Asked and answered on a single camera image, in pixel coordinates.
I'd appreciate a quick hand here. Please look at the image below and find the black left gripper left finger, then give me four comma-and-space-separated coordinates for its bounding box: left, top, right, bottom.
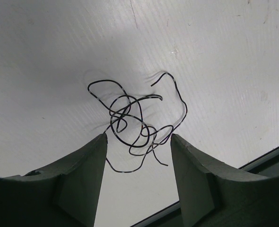
0, 133, 108, 227

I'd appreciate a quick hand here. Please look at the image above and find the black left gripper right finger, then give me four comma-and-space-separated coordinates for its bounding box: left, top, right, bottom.
170, 133, 279, 227

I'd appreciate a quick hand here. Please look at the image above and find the dark cable bundle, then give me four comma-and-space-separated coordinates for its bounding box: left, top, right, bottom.
87, 72, 189, 174

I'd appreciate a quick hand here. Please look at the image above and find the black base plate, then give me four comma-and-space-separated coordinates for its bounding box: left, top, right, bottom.
130, 140, 279, 227

